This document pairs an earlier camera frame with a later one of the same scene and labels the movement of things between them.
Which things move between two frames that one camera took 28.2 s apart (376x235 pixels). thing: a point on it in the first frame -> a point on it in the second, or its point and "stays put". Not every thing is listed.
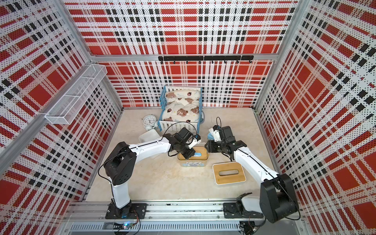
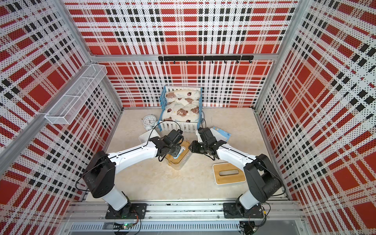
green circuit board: [127, 225] stays put
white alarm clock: [150, 122] stays put
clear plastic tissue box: [199, 159] -> [177, 163]
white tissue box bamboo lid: [228, 173] stays put
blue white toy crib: [181, 107] stays put
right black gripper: [211, 148] -> [195, 147]
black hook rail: [211, 58] stays put
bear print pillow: [173, 95] stays put
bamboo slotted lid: [200, 153] -> [171, 158]
